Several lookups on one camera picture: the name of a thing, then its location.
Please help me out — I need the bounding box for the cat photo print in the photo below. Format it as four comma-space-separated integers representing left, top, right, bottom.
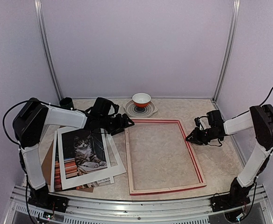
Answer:
51, 130, 114, 192

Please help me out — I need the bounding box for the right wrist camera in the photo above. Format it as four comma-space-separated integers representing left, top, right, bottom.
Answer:
194, 116, 207, 130

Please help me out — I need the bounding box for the white mat board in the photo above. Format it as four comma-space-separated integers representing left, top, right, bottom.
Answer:
57, 127, 126, 189

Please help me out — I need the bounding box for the grey striped plate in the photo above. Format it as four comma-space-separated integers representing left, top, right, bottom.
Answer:
123, 100, 158, 118

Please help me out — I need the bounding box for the right aluminium post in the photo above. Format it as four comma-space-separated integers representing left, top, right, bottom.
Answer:
212, 0, 240, 104

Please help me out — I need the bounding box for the dark green mug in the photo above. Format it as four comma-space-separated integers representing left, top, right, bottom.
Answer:
59, 97, 74, 109

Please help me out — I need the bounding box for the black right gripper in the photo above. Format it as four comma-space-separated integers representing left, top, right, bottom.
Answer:
185, 127, 218, 145

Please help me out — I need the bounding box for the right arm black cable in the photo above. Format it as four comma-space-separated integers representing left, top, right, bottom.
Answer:
259, 84, 273, 107

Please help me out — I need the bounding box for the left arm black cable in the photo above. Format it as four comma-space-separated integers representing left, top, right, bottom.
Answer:
2, 100, 32, 147

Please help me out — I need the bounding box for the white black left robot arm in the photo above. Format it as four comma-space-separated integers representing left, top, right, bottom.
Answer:
13, 98, 134, 208

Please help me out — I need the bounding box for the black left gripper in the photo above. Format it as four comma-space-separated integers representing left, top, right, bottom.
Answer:
99, 113, 135, 136

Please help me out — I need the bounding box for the aluminium post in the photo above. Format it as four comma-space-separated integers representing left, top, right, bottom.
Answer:
34, 0, 63, 101
212, 0, 240, 104

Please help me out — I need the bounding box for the left aluminium post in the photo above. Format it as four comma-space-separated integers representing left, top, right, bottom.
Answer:
34, 0, 63, 101

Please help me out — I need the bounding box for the orange white bowl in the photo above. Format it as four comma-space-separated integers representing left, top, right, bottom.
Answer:
132, 93, 151, 108

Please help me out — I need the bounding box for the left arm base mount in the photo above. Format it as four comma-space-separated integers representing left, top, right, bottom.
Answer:
28, 191, 68, 213

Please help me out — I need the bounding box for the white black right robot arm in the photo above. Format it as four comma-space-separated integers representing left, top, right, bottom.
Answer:
185, 104, 273, 207

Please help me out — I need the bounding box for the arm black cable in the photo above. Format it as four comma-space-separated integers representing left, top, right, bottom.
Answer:
259, 84, 273, 107
2, 100, 32, 147

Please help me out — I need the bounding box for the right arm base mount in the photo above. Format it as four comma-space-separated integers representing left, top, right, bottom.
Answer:
210, 193, 251, 212

